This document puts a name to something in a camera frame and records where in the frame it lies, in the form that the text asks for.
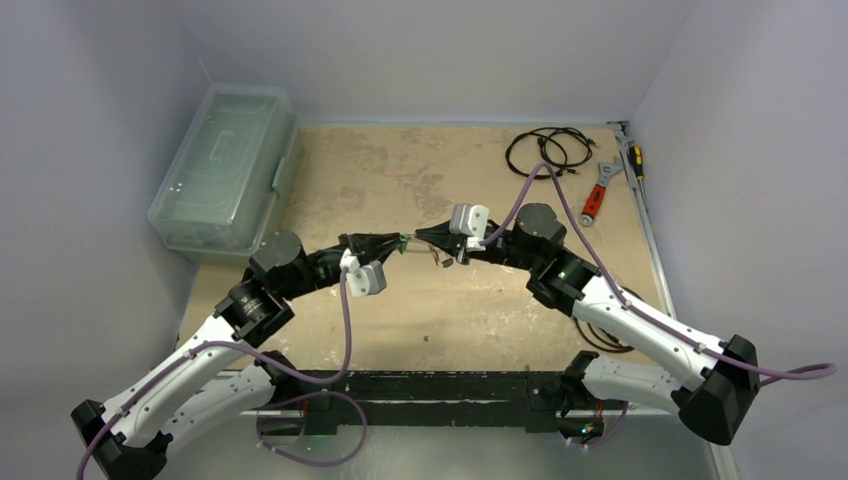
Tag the green tagged key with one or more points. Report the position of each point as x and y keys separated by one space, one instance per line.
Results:
x=403 y=243

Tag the red handled adjustable wrench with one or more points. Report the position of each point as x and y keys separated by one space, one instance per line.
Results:
x=592 y=206

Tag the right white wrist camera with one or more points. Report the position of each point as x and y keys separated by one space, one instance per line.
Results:
x=470 y=221

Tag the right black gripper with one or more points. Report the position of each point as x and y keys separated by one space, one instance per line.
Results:
x=454 y=237

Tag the aluminium frame rail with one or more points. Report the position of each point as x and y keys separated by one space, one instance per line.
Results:
x=480 y=316

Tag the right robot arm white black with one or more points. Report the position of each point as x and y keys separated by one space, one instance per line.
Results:
x=701 y=378

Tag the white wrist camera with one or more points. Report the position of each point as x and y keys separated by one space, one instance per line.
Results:
x=362 y=279
x=470 y=221

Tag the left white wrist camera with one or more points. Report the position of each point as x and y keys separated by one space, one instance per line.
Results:
x=362 y=279

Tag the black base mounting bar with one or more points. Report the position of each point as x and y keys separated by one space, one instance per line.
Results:
x=535 y=401

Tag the yellow black screwdriver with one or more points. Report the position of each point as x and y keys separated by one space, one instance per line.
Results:
x=636 y=162

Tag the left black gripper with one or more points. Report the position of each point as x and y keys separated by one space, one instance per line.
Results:
x=364 y=244

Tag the clear plastic storage box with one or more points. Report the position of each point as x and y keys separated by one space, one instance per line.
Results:
x=231 y=179

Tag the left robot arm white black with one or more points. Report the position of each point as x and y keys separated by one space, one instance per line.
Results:
x=220 y=370

